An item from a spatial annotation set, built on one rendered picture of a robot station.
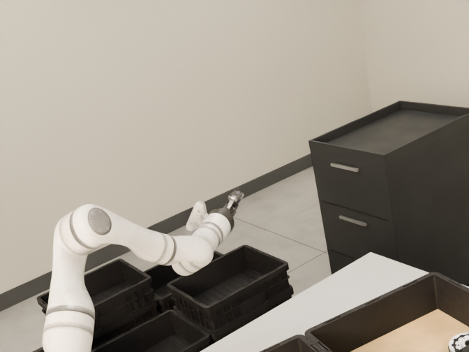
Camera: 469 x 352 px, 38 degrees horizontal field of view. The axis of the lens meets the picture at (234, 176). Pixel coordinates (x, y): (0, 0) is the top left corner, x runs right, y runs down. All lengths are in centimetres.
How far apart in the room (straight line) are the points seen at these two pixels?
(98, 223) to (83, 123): 292
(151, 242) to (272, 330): 71
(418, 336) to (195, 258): 58
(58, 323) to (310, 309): 104
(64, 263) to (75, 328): 16
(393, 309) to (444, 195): 136
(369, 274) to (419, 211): 71
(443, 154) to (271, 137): 227
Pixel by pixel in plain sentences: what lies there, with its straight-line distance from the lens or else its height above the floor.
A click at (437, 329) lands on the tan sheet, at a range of 179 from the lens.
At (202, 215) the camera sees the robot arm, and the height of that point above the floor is 117.
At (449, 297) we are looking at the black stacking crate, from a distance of 180.
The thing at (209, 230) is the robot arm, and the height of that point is 116.
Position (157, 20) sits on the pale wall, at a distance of 449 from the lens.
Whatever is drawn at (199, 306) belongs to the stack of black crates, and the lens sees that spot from 254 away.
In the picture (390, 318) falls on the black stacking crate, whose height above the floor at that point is 86.
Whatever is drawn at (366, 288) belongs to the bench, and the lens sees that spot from 223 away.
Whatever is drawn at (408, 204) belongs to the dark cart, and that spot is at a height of 65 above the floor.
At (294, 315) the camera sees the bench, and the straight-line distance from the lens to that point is 215.
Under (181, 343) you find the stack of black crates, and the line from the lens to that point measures 275.
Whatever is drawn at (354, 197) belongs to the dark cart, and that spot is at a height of 68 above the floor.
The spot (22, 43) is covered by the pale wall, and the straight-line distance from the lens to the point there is 414.
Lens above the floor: 184
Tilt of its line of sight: 20 degrees down
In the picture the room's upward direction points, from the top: 12 degrees counter-clockwise
